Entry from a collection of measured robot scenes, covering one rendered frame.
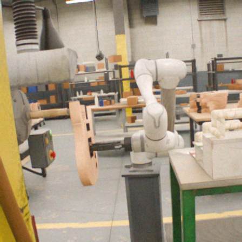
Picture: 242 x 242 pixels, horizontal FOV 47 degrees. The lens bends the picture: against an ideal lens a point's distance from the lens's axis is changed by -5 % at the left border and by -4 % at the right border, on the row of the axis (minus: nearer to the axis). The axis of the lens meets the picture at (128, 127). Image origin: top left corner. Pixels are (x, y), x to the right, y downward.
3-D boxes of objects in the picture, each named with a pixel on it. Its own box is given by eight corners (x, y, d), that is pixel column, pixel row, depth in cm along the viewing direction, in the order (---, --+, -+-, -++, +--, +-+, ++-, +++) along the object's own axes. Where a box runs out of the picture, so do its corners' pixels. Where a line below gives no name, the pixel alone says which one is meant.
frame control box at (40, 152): (7, 182, 159) (-1, 138, 154) (21, 170, 180) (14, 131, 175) (47, 180, 158) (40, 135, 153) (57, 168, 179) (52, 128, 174)
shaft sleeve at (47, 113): (32, 118, 139) (29, 116, 135) (32, 112, 139) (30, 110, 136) (67, 115, 138) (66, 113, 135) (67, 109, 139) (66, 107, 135)
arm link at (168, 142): (143, 140, 151) (142, 124, 141) (173, 138, 150) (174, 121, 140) (145, 158, 144) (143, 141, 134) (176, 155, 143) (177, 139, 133)
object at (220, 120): (219, 139, 118) (218, 116, 116) (216, 138, 121) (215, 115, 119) (226, 138, 118) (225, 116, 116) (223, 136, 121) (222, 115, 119)
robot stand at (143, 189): (134, 239, 246) (127, 163, 234) (165, 239, 241) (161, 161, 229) (129, 257, 219) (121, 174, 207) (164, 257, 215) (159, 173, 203)
